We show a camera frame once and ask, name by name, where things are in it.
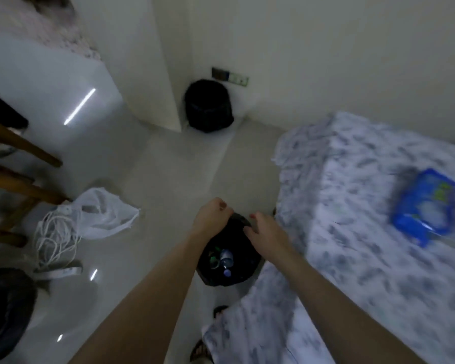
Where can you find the person's right hand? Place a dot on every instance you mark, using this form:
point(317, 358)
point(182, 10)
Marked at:
point(271, 238)

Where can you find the person's left hand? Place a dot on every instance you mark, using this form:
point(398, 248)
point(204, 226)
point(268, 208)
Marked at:
point(209, 217)

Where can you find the person's right thumb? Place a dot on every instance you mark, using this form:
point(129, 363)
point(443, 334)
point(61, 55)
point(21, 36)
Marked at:
point(250, 233)

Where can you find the person's left fingers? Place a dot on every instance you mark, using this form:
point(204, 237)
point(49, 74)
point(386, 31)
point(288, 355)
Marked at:
point(224, 208)

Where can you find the black trash bag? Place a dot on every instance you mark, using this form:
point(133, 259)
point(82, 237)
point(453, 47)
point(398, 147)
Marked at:
point(242, 271)

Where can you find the person's left forearm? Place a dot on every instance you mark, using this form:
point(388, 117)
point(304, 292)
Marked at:
point(148, 303)

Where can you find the person's right forearm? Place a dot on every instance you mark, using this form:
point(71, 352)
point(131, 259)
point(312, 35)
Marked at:
point(333, 299)

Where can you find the clear plastic bottle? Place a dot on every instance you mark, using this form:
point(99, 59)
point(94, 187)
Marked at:
point(226, 260)

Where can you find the brown sandal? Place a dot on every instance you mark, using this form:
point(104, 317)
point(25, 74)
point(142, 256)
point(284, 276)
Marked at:
point(199, 352)
point(220, 311)

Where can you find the black lined trash bin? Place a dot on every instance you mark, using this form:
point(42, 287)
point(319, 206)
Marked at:
point(208, 106)

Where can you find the bed with floral sheet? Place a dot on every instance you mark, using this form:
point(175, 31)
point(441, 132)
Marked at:
point(356, 269)

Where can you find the white plastic bag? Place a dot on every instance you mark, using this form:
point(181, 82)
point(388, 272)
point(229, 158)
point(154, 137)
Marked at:
point(102, 214)

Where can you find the blue plastic packet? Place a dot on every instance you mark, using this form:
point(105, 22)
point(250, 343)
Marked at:
point(424, 206)

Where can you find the brown wooden chair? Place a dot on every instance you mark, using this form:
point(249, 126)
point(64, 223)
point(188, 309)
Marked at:
point(19, 185)

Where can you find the black round bag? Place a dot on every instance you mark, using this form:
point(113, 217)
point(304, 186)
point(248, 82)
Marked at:
point(5, 314)

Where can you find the floral patterned mattress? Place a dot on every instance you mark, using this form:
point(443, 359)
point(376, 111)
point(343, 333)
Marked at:
point(41, 24)

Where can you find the wall power outlet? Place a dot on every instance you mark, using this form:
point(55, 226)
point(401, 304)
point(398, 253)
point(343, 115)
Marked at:
point(230, 76)

